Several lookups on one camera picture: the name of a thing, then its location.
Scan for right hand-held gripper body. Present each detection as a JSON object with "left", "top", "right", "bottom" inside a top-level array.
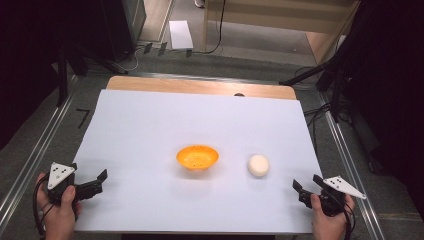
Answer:
[{"left": 298, "top": 175, "right": 368, "bottom": 218}]

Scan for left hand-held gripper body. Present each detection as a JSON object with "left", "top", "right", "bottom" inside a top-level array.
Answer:
[{"left": 46, "top": 162, "right": 104, "bottom": 206}]

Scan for person's right hand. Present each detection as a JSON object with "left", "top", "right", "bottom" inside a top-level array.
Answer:
[{"left": 309, "top": 193, "right": 356, "bottom": 240}]

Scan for person's left hand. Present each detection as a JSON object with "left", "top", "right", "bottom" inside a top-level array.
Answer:
[{"left": 36, "top": 172, "right": 83, "bottom": 240}]

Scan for black tape corner mark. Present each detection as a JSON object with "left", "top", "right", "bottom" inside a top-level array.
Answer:
[{"left": 75, "top": 108, "right": 92, "bottom": 130}]

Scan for black metal stand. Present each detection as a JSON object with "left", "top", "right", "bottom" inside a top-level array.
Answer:
[
  {"left": 279, "top": 49, "right": 354, "bottom": 124},
  {"left": 55, "top": 39, "right": 129, "bottom": 108}
]

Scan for white table sheet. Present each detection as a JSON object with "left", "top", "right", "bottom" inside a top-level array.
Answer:
[{"left": 71, "top": 88, "right": 324, "bottom": 234}]

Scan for orange bowl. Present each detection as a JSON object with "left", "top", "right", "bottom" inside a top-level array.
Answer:
[{"left": 175, "top": 144, "right": 220, "bottom": 172}]

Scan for wooden table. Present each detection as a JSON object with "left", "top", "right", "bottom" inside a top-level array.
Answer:
[{"left": 105, "top": 75, "right": 298, "bottom": 101}]

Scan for dark cabinet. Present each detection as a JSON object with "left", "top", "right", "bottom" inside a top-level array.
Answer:
[{"left": 98, "top": 0, "right": 148, "bottom": 64}]

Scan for white paper sheet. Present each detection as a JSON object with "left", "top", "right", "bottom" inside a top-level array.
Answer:
[{"left": 168, "top": 20, "right": 195, "bottom": 51}]

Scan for light wooden furniture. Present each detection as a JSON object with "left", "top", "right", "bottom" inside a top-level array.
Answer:
[{"left": 201, "top": 0, "right": 362, "bottom": 66}]

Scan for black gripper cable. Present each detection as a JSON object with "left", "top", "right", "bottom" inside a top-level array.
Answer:
[
  {"left": 340, "top": 201, "right": 357, "bottom": 240},
  {"left": 32, "top": 174, "right": 54, "bottom": 238}
]

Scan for metal floor rail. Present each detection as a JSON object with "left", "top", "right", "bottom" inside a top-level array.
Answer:
[
  {"left": 0, "top": 75, "right": 80, "bottom": 231},
  {"left": 317, "top": 90, "right": 388, "bottom": 240}
]

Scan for black floor cables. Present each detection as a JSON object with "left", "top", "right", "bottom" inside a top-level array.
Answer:
[{"left": 294, "top": 66, "right": 334, "bottom": 150}]

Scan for white floor cable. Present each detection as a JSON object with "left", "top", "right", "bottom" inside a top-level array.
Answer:
[{"left": 119, "top": 42, "right": 150, "bottom": 74}]

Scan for black hanging cable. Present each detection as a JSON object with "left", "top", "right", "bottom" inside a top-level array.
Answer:
[{"left": 192, "top": 0, "right": 228, "bottom": 56}]

